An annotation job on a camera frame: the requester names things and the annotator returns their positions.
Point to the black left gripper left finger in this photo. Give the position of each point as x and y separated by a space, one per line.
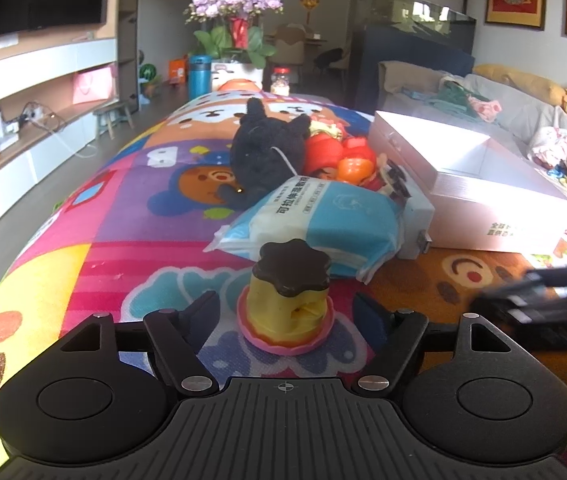
176 338

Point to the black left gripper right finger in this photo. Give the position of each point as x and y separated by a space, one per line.
394 338

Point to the blue white wet wipes pack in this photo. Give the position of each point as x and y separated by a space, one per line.
358 229

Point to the yellow pudding toy pink plate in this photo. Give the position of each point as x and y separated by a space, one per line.
285 309

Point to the red orange plush toy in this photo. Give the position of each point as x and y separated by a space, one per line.
333 154

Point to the black plush cat toy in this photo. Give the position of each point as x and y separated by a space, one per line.
265 153

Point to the colourful cartoon play mat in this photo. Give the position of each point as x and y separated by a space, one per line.
130 240

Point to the light blue small box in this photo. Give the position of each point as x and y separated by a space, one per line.
417 217

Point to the pink cardboard box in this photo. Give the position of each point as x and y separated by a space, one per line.
484 196

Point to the grey covered sofa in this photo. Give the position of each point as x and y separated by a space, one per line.
526 126

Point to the yellow sofa cushion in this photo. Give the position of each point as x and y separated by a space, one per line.
539 87

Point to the small wooden stool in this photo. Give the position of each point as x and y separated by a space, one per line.
108 116

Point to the green clothes pile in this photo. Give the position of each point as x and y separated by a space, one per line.
454 99

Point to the pink paper bag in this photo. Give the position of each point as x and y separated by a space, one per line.
94 85

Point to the glass jar red lid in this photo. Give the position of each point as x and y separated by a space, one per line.
280 84

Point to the blue water bottle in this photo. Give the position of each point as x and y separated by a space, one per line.
199 75

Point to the white wooden TV cabinet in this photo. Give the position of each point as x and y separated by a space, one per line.
40 128

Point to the dark blue cabinet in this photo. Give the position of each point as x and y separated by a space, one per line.
383 60

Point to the purple orchid flower pot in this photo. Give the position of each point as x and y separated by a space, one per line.
231 38

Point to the glass fish tank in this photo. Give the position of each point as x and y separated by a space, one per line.
413 5

